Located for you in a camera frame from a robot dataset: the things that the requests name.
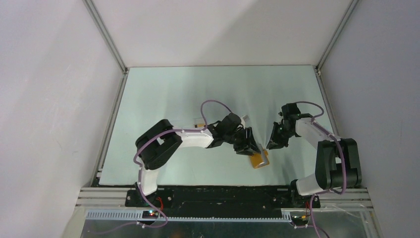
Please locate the grey slotted cable duct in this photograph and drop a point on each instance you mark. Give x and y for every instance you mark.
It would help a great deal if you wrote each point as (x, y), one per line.
(140, 215)

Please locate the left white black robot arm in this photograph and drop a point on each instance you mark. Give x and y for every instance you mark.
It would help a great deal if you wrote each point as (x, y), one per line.
(157, 145)

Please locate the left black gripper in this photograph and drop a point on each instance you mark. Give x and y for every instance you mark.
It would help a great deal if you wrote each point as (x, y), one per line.
(247, 146)

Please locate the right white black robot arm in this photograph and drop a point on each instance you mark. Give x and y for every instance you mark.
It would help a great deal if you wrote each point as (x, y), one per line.
(337, 163)

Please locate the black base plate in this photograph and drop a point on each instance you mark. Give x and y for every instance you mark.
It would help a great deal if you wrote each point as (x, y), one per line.
(227, 201)

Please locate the orange card holder wallet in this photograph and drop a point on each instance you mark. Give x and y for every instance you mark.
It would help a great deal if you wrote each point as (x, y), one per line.
(259, 160)

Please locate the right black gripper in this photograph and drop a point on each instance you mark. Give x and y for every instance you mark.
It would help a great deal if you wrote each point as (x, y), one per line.
(275, 142)

